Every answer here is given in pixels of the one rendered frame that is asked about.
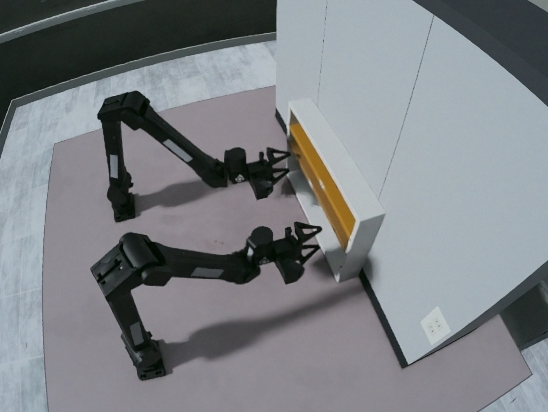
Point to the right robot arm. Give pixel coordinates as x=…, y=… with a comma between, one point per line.
x=139, y=263

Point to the light grey wall panel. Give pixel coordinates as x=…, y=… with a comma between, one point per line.
x=443, y=106

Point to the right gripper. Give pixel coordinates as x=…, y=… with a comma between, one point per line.
x=302, y=238

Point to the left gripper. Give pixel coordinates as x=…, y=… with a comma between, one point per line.
x=269, y=170

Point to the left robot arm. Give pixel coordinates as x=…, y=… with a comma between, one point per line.
x=212, y=171

